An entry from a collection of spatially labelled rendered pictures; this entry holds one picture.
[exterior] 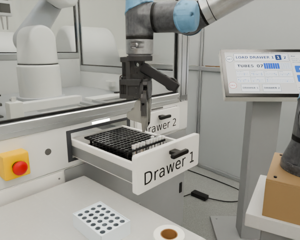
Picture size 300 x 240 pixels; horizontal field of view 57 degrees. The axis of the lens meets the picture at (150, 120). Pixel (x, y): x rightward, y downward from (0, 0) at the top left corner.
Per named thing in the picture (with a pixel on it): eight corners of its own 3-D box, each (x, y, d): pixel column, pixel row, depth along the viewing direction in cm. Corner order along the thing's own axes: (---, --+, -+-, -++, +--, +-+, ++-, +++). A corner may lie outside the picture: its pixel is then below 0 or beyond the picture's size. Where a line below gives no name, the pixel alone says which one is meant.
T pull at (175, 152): (189, 153, 82) (189, 148, 82) (173, 160, 77) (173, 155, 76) (179, 150, 84) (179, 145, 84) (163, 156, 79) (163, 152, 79)
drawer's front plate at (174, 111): (179, 128, 138) (179, 106, 135) (137, 142, 117) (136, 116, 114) (176, 127, 139) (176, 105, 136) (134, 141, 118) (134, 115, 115)
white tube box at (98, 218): (130, 234, 67) (130, 220, 66) (102, 251, 62) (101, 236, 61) (100, 213, 76) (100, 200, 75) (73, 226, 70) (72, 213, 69)
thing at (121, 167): (191, 160, 94) (191, 143, 92) (136, 186, 75) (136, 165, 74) (114, 135, 120) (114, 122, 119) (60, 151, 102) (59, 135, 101)
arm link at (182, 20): (204, 3, 74) (165, 5, 78) (194, -5, 64) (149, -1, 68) (202, 34, 76) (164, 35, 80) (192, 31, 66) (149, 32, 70)
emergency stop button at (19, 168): (29, 173, 78) (28, 160, 77) (15, 178, 76) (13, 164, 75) (25, 170, 80) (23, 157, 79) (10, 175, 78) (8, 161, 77)
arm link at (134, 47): (155, 40, 78) (150, 38, 71) (155, 56, 80) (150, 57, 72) (129, 40, 80) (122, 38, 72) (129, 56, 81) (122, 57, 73)
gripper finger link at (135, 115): (127, 131, 80) (128, 99, 80) (147, 132, 80) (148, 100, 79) (125, 133, 77) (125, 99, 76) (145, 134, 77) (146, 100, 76)
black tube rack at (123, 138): (165, 156, 96) (165, 138, 94) (127, 172, 84) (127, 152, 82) (122, 142, 111) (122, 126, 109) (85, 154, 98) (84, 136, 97)
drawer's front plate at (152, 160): (198, 164, 94) (199, 133, 91) (136, 196, 73) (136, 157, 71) (194, 163, 95) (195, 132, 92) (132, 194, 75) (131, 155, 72)
